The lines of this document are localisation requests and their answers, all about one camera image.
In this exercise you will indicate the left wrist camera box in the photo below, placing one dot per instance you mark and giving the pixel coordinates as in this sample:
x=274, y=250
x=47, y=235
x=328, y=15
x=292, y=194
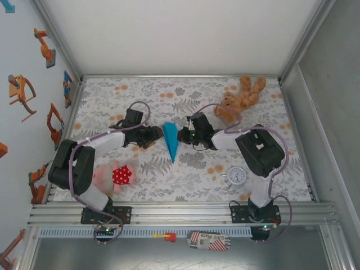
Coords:
x=134, y=116

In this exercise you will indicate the small circuit board green LED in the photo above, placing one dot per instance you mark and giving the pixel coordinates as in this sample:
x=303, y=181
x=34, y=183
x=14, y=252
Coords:
x=264, y=227
x=107, y=230

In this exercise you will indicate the small blue wall sticker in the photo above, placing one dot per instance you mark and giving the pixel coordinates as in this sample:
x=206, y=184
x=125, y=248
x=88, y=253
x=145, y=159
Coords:
x=8, y=6

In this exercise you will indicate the orange curved-frame machine wall sticker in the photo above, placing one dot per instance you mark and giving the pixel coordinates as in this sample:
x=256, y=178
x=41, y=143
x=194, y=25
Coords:
x=19, y=92

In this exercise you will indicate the aluminium frame rail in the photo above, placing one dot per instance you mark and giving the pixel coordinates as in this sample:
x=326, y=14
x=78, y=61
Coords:
x=296, y=126
x=63, y=135
x=180, y=76

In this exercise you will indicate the red yellow hand tool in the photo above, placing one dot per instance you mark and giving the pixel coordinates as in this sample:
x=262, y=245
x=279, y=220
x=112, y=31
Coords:
x=170, y=237

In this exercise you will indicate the floral print table mat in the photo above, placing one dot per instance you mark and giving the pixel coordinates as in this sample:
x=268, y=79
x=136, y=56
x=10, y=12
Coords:
x=157, y=90

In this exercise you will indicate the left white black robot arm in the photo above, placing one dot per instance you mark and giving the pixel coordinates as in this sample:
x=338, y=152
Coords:
x=70, y=166

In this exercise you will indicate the small orange block wall sticker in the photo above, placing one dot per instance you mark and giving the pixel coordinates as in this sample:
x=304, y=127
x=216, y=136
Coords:
x=2, y=150

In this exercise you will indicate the aluminium frame post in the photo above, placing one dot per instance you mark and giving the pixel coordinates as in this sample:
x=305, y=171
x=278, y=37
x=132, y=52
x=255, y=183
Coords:
x=58, y=39
x=305, y=39

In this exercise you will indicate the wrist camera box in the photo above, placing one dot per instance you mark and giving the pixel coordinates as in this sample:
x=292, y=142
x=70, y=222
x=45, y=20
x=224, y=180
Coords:
x=200, y=122
x=134, y=116

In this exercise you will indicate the blue orange machine wall sticker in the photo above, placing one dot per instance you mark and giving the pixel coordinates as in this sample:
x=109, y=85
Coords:
x=67, y=90

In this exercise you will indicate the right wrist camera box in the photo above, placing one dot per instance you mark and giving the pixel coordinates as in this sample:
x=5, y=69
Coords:
x=200, y=122

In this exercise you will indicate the pink pig plush red dress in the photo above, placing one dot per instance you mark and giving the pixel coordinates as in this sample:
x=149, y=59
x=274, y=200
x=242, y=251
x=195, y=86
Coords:
x=122, y=175

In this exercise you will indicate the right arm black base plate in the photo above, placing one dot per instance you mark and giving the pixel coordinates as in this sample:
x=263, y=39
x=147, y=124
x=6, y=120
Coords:
x=239, y=215

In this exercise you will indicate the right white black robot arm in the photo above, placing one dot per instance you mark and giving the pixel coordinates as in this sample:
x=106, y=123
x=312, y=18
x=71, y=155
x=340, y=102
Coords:
x=261, y=152

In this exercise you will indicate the brown teddy bear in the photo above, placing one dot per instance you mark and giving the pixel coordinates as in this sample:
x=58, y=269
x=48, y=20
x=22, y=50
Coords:
x=242, y=101

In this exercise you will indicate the striped printed pouch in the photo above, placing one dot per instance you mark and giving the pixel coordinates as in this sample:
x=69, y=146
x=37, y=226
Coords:
x=208, y=240

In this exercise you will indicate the white round alarm clock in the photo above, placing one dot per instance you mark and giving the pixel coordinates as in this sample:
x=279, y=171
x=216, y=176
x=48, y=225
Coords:
x=236, y=175

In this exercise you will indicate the wide aluminium base rail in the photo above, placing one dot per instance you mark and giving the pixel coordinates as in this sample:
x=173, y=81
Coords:
x=182, y=213

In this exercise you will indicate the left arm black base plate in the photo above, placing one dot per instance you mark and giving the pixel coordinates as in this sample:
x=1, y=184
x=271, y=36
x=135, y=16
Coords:
x=123, y=215

